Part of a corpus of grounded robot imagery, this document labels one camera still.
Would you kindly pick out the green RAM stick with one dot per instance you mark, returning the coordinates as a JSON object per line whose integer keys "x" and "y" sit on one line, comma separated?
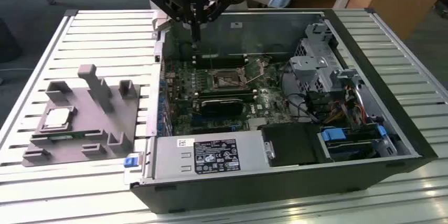
{"x": 79, "y": 134}

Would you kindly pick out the CPU socket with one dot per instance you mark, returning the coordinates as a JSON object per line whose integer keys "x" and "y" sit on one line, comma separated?
{"x": 225, "y": 81}

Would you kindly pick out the grey parts rack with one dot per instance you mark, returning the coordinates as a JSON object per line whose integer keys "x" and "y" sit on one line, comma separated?
{"x": 91, "y": 119}

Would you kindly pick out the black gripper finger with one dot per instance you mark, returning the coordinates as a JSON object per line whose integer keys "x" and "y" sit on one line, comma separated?
{"x": 164, "y": 1}
{"x": 215, "y": 11}

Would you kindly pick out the black open PC case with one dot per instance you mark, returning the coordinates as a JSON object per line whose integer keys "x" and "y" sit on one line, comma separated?
{"x": 244, "y": 195}

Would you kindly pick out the black plastic shroud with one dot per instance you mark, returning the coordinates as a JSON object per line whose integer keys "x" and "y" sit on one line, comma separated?
{"x": 297, "y": 145}

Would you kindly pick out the blue drive clip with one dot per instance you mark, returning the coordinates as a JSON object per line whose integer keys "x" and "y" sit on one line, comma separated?
{"x": 381, "y": 131}

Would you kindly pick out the black RAM slot bank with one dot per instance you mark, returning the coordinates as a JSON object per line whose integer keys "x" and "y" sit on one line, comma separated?
{"x": 227, "y": 94}
{"x": 224, "y": 61}

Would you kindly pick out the silver CPU green edge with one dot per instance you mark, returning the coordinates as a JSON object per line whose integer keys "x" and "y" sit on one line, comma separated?
{"x": 59, "y": 117}

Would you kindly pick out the green motherboard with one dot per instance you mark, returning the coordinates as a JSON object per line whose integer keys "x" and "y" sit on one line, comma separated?
{"x": 272, "y": 108}

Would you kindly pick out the silver power supply unit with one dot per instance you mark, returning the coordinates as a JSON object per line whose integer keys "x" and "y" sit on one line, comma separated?
{"x": 164, "y": 161}

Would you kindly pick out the black graphics card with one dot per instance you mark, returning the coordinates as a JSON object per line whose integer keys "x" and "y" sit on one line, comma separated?
{"x": 224, "y": 108}

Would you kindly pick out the silver disk bay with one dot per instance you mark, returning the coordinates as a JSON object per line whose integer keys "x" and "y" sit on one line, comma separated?
{"x": 388, "y": 150}

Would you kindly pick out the small silver heatsink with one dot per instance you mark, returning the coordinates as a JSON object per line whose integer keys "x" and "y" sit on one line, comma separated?
{"x": 256, "y": 124}

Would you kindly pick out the wooden cabinet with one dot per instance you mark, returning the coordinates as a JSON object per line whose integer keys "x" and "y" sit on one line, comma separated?
{"x": 403, "y": 3}

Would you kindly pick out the blue case latch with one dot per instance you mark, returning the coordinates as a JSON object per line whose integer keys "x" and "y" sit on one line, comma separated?
{"x": 131, "y": 162}

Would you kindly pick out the blue disk carrier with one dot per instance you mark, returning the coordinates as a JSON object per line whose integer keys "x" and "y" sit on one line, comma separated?
{"x": 332, "y": 134}

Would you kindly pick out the silver metal drive cage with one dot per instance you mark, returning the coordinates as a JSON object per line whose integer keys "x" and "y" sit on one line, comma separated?
{"x": 316, "y": 62}

